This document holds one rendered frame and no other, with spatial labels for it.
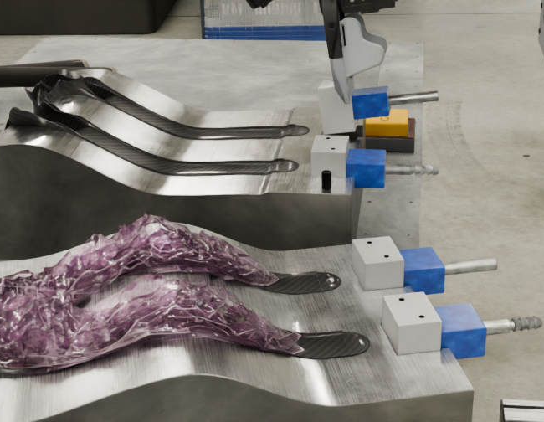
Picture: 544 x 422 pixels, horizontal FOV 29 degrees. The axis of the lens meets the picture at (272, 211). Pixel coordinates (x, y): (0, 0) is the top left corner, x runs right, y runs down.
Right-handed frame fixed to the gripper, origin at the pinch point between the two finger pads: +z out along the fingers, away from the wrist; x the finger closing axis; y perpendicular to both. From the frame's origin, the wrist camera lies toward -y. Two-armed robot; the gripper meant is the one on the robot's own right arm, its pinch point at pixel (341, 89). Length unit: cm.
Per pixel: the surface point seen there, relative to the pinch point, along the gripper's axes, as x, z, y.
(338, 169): -13.4, 6.1, 0.0
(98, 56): 59, -1, -48
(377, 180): -12.8, 7.8, 3.8
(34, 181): -18.0, 2.7, -31.0
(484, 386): 94, 84, 12
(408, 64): 57, 7, 5
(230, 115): 6.4, 2.6, -14.7
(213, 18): 303, 16, -81
